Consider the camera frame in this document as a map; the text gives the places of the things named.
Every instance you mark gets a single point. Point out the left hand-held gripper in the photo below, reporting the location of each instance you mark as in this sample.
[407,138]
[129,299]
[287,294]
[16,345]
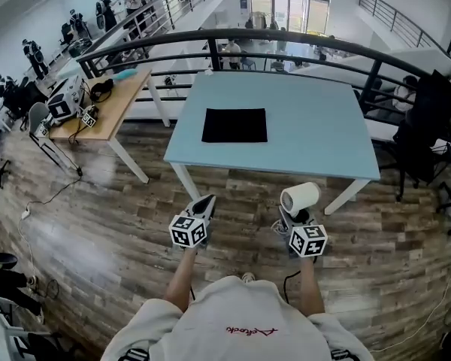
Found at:
[188,231]

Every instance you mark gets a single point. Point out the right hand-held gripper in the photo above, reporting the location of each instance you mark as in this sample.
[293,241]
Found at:
[308,241]

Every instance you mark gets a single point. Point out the black cloth mat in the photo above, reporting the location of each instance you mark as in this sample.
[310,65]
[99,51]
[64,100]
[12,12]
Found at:
[235,125]

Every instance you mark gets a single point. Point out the person's right forearm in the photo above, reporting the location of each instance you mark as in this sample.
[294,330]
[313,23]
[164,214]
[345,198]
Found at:
[312,288]

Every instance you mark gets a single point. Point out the person's left forearm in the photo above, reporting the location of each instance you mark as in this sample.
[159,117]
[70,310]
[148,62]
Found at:
[180,276]

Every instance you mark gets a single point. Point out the person's white shoe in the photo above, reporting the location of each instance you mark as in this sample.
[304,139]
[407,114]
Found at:
[248,276]

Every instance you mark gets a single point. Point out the light blue table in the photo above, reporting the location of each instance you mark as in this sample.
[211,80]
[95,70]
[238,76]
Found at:
[315,134]

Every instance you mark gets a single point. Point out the person's white t-shirt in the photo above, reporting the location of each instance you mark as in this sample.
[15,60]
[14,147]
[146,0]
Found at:
[237,314]

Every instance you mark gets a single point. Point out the wooden table with white legs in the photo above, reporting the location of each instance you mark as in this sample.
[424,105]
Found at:
[116,107]

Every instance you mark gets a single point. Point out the spare hand-held gripper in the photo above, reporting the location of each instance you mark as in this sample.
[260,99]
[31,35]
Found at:
[89,118]
[44,129]

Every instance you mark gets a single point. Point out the black mesh office chair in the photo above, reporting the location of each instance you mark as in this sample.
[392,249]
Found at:
[424,137]

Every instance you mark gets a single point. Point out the teal cloth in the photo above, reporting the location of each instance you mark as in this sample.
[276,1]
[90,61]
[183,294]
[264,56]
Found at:
[124,75]

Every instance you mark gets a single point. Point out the black headphones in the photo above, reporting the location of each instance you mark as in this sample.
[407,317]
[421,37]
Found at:
[99,88]

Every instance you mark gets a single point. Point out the white power strip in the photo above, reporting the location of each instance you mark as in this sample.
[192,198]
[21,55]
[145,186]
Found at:
[26,213]

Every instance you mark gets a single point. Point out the white and gray backpack device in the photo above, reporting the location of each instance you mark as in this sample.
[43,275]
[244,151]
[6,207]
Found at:
[64,98]

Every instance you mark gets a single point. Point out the black curved metal railing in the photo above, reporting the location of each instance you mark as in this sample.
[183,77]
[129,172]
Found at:
[285,35]

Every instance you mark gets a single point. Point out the gray plastic chair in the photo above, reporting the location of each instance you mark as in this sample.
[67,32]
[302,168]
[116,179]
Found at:
[37,117]

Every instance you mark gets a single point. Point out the black straight walkway railing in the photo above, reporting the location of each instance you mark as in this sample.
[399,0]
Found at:
[165,10]

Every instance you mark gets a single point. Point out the glass entrance door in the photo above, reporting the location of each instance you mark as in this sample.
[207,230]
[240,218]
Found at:
[289,2]

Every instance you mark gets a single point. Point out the black stair railing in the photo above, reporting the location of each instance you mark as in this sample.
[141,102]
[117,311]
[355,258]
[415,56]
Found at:
[398,17]

